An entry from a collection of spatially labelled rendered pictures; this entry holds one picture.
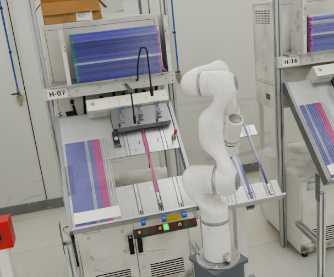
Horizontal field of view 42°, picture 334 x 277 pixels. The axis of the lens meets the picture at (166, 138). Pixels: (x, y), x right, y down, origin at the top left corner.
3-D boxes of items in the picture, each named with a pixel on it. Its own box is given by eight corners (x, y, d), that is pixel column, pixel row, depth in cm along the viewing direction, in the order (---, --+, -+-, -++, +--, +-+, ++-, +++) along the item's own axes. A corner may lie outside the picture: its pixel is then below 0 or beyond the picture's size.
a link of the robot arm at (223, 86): (204, 189, 184) (242, 192, 178) (196, 197, 173) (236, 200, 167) (201, 71, 177) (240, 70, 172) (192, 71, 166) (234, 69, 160)
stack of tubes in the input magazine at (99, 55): (163, 72, 254) (158, 25, 246) (76, 83, 245) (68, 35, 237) (159, 69, 265) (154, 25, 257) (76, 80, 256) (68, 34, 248)
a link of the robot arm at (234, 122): (223, 128, 218) (222, 142, 212) (226, 110, 208) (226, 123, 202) (239, 129, 217) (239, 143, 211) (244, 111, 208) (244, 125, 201)
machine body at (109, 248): (195, 285, 282) (187, 199, 264) (88, 310, 269) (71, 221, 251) (173, 237, 343) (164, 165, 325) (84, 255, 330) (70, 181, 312)
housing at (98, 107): (168, 112, 270) (169, 99, 258) (89, 124, 261) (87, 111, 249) (164, 102, 274) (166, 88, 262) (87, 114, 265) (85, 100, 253)
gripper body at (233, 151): (223, 147, 213) (220, 160, 221) (242, 143, 214) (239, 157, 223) (218, 135, 217) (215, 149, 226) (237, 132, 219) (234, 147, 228)
